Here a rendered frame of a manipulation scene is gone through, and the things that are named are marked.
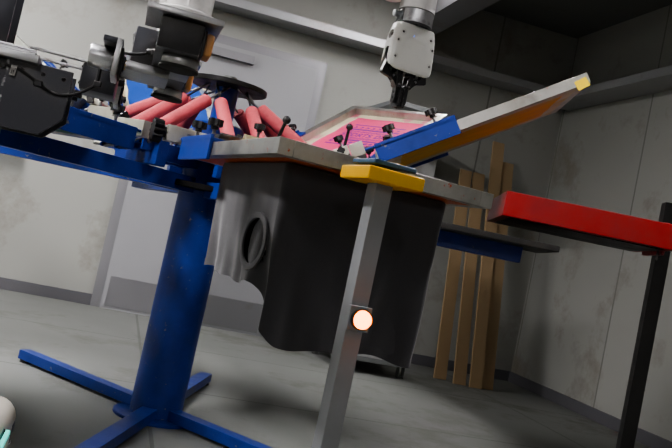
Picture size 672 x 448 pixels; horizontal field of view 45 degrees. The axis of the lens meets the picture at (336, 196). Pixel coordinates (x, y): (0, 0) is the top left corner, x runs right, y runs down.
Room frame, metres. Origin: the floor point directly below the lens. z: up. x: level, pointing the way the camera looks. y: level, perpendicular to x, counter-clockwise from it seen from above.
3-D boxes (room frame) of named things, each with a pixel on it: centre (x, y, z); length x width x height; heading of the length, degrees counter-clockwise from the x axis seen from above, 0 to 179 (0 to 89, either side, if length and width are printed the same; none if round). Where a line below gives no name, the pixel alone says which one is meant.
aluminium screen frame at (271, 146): (2.23, 0.05, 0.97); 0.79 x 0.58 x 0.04; 26
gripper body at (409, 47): (1.67, -0.08, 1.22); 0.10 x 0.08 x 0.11; 115
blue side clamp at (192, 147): (2.33, 0.40, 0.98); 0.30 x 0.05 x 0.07; 26
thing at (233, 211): (2.10, 0.19, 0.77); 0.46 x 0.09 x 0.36; 26
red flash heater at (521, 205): (3.07, -0.91, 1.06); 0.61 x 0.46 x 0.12; 86
